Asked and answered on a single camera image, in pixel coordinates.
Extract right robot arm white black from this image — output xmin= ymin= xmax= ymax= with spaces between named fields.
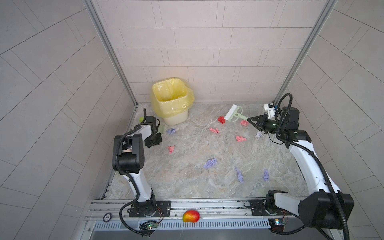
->
xmin=247 ymin=93 xmax=355 ymax=240

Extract purple paper scrap long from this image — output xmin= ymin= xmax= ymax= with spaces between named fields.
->
xmin=235 ymin=167 xmax=244 ymax=183

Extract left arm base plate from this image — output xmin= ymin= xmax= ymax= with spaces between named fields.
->
xmin=127 ymin=201 xmax=171 ymax=218

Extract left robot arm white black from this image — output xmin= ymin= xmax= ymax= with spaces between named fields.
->
xmin=112 ymin=109 xmax=162 ymax=216

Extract pink paper scrap far right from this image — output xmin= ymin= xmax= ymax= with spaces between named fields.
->
xmin=241 ymin=120 xmax=249 ymax=126

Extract aluminium front rail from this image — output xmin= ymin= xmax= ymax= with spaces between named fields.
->
xmin=85 ymin=198 xmax=296 ymax=231

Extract pink paper scrap left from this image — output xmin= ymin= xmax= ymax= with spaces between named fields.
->
xmin=168 ymin=146 xmax=175 ymax=154

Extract pink paper scrap centre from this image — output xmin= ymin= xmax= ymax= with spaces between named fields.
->
xmin=210 ymin=128 xmax=220 ymax=134

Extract right circuit board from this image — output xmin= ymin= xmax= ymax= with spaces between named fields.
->
xmin=268 ymin=218 xmax=286 ymax=233

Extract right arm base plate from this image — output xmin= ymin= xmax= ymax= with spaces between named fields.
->
xmin=244 ymin=199 xmax=292 ymax=217

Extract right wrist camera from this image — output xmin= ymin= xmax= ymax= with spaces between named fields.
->
xmin=264 ymin=103 xmax=276 ymax=120

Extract red paper scrap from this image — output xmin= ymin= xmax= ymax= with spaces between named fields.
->
xmin=218 ymin=116 xmax=226 ymax=124

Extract pink paper scrap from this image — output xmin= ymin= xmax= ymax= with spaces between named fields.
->
xmin=241 ymin=120 xmax=249 ymax=126
xmin=236 ymin=136 xmax=247 ymax=142
xmin=210 ymin=128 xmax=220 ymax=134
xmin=168 ymin=146 xmax=175 ymax=154

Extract beige bin yellow bag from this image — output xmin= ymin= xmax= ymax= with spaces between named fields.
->
xmin=151 ymin=78 xmax=195 ymax=126

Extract green dustpan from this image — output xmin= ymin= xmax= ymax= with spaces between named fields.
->
xmin=158 ymin=124 xmax=165 ymax=135

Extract circuit board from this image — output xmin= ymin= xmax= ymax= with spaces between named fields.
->
xmin=268 ymin=218 xmax=286 ymax=233
xmin=140 ymin=221 xmax=159 ymax=231

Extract left circuit board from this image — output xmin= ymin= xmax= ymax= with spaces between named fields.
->
xmin=140 ymin=221 xmax=159 ymax=231

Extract green hand brush white bristles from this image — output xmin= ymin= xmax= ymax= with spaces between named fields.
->
xmin=224 ymin=105 xmax=248 ymax=122

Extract poker chip on rail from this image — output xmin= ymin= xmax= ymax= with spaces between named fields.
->
xmin=103 ymin=213 xmax=113 ymax=223

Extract red yellow mango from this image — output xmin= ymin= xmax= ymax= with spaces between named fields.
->
xmin=183 ymin=210 xmax=201 ymax=223

